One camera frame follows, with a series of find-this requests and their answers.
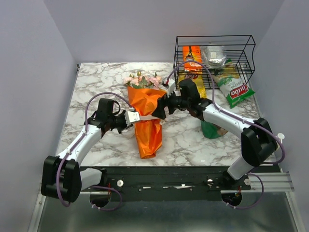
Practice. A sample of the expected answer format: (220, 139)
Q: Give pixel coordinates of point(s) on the yellow lays chip bag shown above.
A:
(196, 77)

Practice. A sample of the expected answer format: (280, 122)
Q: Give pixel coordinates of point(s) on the green brown snack bag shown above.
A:
(212, 131)

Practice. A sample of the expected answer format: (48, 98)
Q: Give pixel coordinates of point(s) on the cream printed ribbon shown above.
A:
(148, 117)

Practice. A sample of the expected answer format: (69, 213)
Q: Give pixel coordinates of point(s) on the cream lotion pump bottle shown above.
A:
(281, 137)

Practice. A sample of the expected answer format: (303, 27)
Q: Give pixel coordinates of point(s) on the aluminium frame rail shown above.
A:
(269, 206)

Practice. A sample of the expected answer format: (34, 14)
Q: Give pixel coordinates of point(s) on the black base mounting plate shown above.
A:
(157, 184)

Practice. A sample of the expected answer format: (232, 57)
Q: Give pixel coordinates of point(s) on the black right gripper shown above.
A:
(162, 102)

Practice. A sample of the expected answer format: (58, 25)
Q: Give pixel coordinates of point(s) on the orange wrapping paper sheet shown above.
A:
(148, 133)

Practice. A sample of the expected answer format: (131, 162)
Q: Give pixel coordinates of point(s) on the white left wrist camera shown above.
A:
(132, 117)

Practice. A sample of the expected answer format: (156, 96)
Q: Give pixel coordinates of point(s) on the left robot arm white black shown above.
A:
(62, 176)

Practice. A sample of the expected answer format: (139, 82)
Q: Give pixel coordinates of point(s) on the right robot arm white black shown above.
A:
(257, 140)

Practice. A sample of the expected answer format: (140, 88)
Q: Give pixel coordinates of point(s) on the green white cassava chip bag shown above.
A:
(231, 84)

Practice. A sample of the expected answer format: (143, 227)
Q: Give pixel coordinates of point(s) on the orange razor package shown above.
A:
(192, 54)

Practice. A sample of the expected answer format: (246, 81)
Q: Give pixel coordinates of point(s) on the silver foil packet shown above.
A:
(213, 57)

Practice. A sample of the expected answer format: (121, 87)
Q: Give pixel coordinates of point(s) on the pink fake flower bunch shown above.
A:
(154, 81)

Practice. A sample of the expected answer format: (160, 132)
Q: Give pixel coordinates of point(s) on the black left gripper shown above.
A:
(125, 126)

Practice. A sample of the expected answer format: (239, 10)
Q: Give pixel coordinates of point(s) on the black wire basket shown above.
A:
(238, 48)

